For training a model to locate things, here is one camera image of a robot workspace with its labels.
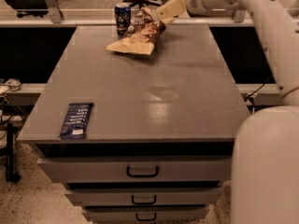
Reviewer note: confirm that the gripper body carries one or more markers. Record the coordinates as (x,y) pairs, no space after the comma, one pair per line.
(193,0)

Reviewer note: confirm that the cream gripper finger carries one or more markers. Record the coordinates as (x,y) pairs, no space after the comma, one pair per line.
(170,9)

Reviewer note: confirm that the brown sea salt chip bag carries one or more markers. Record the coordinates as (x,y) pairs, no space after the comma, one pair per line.
(141,35)

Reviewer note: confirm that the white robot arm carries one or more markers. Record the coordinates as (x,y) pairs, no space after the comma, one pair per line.
(265,161)

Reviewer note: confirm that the blue pepsi can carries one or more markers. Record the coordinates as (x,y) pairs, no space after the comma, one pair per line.
(122,17)

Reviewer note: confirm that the grey drawer cabinet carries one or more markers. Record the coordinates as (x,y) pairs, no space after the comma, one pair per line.
(178,109)

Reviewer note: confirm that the dark blue snack bar wrapper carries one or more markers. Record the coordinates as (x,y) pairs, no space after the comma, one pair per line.
(76,121)

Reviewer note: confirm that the black top drawer handle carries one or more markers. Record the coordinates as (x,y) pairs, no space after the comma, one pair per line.
(142,173)

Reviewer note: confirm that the black drawer handle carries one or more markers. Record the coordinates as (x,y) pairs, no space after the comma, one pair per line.
(143,200)
(142,173)
(145,216)

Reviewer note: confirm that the black middle drawer handle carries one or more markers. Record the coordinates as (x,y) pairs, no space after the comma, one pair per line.
(143,200)

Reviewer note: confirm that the black bottom drawer handle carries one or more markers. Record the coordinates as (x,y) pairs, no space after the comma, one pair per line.
(145,216)

